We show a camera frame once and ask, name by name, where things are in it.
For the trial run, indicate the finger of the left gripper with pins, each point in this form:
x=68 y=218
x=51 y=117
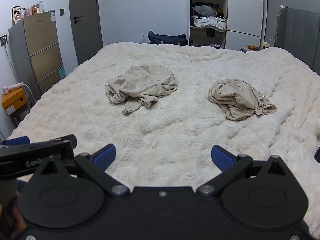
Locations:
x=18 y=141

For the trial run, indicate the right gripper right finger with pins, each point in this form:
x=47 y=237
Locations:
x=231 y=166

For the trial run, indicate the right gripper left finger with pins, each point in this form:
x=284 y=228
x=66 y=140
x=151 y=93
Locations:
x=92 y=167

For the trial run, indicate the beige dotted garment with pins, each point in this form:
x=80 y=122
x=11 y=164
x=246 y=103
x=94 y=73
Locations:
x=141 y=86
x=239 y=100

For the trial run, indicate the pile of clothes on shelf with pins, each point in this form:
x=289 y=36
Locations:
x=208 y=15

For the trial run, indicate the person's left hand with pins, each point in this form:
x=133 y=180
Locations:
x=16 y=224

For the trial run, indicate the orange box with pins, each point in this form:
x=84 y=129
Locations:
x=13 y=101

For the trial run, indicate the pink hair dryer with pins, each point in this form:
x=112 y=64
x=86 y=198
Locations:
x=10 y=88

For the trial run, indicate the cream fluffy bed blanket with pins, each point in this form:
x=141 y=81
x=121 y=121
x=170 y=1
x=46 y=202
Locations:
x=169 y=144

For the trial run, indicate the beige drawer cabinet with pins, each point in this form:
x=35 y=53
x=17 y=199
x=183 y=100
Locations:
x=35 y=52

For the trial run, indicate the dark blue bag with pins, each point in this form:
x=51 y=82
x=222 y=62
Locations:
x=180 y=40

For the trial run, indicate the clear plastic bottle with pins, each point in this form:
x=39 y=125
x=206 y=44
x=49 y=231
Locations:
x=41 y=6

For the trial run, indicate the grey padded headboard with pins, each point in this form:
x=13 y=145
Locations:
x=297 y=32

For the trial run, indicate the white wardrobe with shelves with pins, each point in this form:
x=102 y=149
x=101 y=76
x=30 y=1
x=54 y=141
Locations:
x=246 y=24

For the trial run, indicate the grey door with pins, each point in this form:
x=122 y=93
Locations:
x=85 y=24

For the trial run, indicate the wall power socket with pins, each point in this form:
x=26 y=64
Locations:
x=3 y=40

